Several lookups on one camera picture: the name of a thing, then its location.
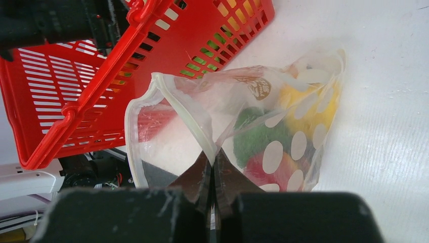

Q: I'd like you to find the clear dotted zip top bag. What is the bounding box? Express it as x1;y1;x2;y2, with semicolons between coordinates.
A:
124;47;347;192

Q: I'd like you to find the red plastic shopping basket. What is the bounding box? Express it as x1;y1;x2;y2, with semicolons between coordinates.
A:
1;1;275;170

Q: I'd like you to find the yellow toy food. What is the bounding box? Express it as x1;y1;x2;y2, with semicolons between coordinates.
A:
279;83;342;139

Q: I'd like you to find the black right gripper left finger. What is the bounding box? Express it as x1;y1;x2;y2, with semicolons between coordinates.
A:
31;153;211;242

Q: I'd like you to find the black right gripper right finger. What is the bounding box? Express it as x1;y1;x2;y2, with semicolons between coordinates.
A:
213;151;384;242

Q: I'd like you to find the red toy food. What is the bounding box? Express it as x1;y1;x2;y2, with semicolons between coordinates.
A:
243;152;310;192

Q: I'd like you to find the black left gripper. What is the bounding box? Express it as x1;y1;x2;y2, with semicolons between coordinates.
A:
1;0;130;62

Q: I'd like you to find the green toy pepper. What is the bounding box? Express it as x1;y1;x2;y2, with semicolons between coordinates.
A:
233;107;292;168

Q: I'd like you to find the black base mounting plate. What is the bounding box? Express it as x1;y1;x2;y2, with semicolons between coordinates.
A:
59;148;136;190

